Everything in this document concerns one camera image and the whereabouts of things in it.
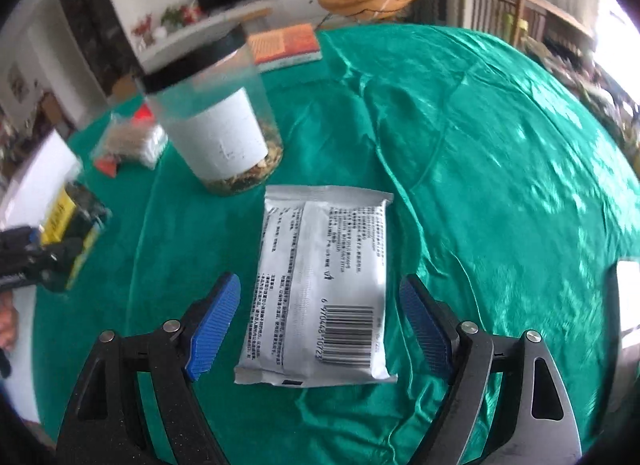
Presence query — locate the clear jar with black lid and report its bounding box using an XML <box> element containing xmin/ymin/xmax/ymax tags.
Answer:
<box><xmin>139</xmin><ymin>25</ymin><xmax>285</xmax><ymax>195</ymax></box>

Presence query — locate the small white box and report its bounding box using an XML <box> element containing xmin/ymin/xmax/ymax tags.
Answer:
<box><xmin>616</xmin><ymin>260</ymin><xmax>640</xmax><ymax>346</ymax></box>

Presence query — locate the white television cabinet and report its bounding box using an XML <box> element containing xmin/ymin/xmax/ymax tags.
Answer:
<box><xmin>137</xmin><ymin>0</ymin><xmax>326</xmax><ymax>66</ymax></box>

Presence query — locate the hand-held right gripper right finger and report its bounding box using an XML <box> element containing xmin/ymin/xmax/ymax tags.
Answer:
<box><xmin>399</xmin><ymin>273</ymin><xmax>583</xmax><ymax>465</ymax></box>

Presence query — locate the leafy potted plant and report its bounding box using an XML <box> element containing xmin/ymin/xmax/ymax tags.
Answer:
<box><xmin>161</xmin><ymin>4</ymin><xmax>187</xmax><ymax>28</ymax></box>

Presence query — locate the white packet with barcode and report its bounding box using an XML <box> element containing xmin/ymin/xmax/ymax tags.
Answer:
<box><xmin>234</xmin><ymin>185</ymin><xmax>398</xmax><ymax>388</ymax></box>

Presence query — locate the green tablecloth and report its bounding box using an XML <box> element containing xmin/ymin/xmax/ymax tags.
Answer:
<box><xmin>30</xmin><ymin>25</ymin><xmax>640</xmax><ymax>465</ymax></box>

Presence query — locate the person's left hand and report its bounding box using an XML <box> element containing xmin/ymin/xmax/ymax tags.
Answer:
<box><xmin>0</xmin><ymin>295</ymin><xmax>20</xmax><ymax>352</ymax></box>

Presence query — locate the dark display cabinet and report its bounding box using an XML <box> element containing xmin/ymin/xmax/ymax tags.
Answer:
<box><xmin>55</xmin><ymin>0</ymin><xmax>138</xmax><ymax>96</ymax></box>

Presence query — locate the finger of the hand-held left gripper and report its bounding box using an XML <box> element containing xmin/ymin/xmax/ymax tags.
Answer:
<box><xmin>22</xmin><ymin>237</ymin><xmax>85</xmax><ymax>291</ymax></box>
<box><xmin>0</xmin><ymin>226</ymin><xmax>43</xmax><ymax>256</ymax></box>

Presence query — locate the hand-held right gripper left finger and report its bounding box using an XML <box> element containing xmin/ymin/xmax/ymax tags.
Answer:
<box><xmin>55</xmin><ymin>272</ymin><xmax>242</xmax><ymax>465</ymax></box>

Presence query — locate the red flower arrangement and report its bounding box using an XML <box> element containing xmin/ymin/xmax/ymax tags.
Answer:
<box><xmin>131</xmin><ymin>15</ymin><xmax>155</xmax><ymax>46</ymax></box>

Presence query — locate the orange book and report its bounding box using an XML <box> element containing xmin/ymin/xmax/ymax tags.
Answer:
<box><xmin>247</xmin><ymin>24</ymin><xmax>322</xmax><ymax>71</ymax></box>

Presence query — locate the wooden chair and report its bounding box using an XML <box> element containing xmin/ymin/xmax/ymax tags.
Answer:
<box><xmin>459</xmin><ymin>0</ymin><xmax>521</xmax><ymax>43</ymax></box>

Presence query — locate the black packet with yellow label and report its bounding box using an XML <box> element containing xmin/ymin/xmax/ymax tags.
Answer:
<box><xmin>40</xmin><ymin>180</ymin><xmax>112</xmax><ymax>291</ymax></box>

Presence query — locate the small clear snack bag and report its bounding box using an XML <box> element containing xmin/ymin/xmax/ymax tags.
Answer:
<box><xmin>92</xmin><ymin>112</ymin><xmax>168</xmax><ymax>171</ymax></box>

